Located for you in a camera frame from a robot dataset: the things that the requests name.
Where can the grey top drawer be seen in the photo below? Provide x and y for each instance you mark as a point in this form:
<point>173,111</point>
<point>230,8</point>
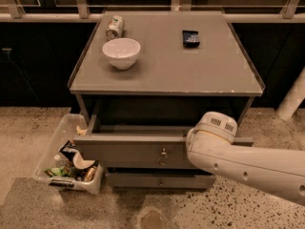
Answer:
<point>132,132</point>

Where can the grey drawer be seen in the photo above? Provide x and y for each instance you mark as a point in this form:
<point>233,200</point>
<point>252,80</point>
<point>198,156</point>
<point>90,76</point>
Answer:
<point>160,181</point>
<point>132,132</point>

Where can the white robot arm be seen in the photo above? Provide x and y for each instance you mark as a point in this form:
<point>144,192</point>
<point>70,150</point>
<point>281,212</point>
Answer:
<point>210,147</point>

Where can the grey drawer cabinet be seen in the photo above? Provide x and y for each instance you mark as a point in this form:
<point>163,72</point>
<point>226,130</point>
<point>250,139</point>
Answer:
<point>218,68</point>

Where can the grey bottom drawer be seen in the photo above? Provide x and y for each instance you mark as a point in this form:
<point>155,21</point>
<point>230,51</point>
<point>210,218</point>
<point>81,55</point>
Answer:
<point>160,181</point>

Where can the white ceramic bowl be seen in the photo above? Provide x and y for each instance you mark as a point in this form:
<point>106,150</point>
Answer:
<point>121,53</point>

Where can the dark blue snack packet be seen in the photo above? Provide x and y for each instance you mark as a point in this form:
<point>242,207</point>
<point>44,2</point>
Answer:
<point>191,39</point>

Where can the crushed soda can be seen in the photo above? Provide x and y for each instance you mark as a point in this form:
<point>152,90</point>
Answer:
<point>115,27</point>

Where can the white bowl in bin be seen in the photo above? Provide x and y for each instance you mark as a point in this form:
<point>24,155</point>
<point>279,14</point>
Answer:
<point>80,163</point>

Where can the black snack packet in bin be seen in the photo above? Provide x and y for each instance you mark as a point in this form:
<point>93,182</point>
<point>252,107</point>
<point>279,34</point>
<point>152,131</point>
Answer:
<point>68,150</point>

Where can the clear plastic bottle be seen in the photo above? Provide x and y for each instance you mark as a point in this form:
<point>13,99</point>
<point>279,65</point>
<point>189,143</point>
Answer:
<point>60,161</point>

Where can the green snack bag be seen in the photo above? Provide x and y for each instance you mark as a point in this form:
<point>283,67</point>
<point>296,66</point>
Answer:
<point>62,171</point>

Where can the clear plastic bin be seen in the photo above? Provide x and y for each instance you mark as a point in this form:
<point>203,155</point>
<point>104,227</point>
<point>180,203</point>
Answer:
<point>89,180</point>

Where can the white pole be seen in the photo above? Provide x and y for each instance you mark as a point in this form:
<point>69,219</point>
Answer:
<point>293,98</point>

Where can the white metal railing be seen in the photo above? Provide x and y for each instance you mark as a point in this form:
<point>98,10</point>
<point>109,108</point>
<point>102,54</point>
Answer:
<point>234,11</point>

